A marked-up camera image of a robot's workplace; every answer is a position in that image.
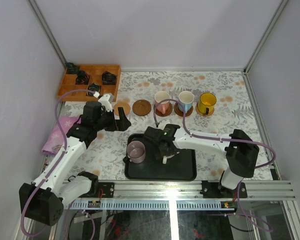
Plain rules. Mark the pink mug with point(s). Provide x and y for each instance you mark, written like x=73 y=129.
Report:
x=162 y=101

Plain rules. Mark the blue mug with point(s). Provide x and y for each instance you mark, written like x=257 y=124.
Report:
x=186 y=99

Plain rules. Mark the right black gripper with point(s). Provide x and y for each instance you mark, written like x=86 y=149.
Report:
x=159 y=154

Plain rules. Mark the blue slotted cable duct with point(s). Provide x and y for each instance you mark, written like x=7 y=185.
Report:
x=204 y=205

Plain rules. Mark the floral tablecloth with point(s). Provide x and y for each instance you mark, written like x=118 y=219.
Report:
x=233 y=110

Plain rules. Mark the dark green yellow roll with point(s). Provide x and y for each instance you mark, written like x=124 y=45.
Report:
x=94 y=88

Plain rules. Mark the black serving tray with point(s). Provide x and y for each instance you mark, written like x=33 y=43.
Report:
x=181 y=167

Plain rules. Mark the cream white mug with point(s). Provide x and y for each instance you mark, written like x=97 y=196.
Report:
x=166 y=158

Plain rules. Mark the orange wooden compartment tray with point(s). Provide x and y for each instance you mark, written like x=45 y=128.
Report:
x=94 y=72

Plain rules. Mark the black roll far corner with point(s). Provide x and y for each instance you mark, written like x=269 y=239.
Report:
x=70 y=65

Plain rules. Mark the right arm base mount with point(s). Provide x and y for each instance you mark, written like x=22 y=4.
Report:
x=212 y=188

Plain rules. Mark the yellow mug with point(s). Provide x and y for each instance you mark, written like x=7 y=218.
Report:
x=207 y=103

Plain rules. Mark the aluminium front rail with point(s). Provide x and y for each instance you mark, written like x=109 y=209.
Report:
x=258 y=190

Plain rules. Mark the purple mug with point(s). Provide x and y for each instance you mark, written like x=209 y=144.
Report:
x=135 y=152

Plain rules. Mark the dark wooden coaster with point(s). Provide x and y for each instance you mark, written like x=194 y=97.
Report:
x=167 y=112
x=141 y=107
x=180 y=113

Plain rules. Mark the woven rattan coaster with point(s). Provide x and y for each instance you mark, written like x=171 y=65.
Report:
x=121 y=104
x=203 y=114

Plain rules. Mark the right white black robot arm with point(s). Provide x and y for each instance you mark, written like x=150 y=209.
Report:
x=236 y=147

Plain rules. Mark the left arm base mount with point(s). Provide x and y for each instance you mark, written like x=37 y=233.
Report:
x=102 y=188

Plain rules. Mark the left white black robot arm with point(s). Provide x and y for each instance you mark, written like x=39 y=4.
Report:
x=45 y=198

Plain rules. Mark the pink princess cloth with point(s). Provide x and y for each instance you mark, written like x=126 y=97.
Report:
x=55 y=139

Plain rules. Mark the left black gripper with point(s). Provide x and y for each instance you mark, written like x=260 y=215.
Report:
x=115 y=123

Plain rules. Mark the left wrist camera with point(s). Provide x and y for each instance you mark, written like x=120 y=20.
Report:
x=106 y=101

